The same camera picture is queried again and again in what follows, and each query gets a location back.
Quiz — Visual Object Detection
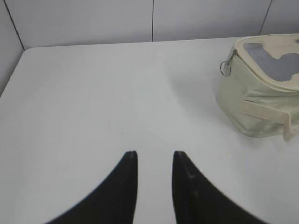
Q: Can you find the metal zipper pull ring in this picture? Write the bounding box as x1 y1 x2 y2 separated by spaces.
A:
220 50 238 76

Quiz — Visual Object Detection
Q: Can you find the cream fabric zipper bag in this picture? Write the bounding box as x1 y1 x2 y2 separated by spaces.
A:
216 34 299 141

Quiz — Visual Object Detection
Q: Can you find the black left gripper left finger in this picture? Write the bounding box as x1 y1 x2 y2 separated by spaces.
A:
50 151 137 224

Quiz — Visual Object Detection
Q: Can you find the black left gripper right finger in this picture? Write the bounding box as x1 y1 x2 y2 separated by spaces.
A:
172 151 264 224

